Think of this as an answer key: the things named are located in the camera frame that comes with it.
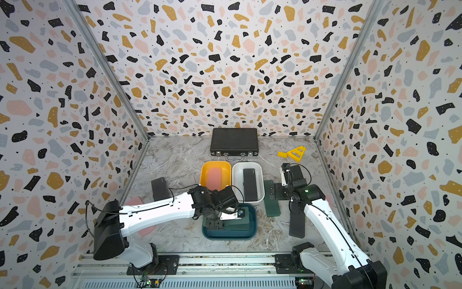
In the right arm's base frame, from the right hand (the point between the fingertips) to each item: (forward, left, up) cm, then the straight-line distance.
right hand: (280, 189), depth 80 cm
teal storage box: (-17, +26, -9) cm, 32 cm away
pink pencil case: (+15, +34, -15) cm, 40 cm away
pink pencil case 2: (0, +74, -16) cm, 75 cm away
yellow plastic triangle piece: (+34, -16, -15) cm, 40 cm away
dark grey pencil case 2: (-8, -9, -15) cm, 19 cm away
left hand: (-11, +25, -3) cm, 28 cm away
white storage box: (+13, +20, -14) cm, 28 cm away
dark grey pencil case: (+4, +60, -11) cm, 61 cm away
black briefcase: (+38, +24, -10) cm, 46 cm away
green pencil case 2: (-1, +2, -14) cm, 14 cm away
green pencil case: (-16, +17, -1) cm, 23 cm away
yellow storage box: (+14, +27, -13) cm, 33 cm away
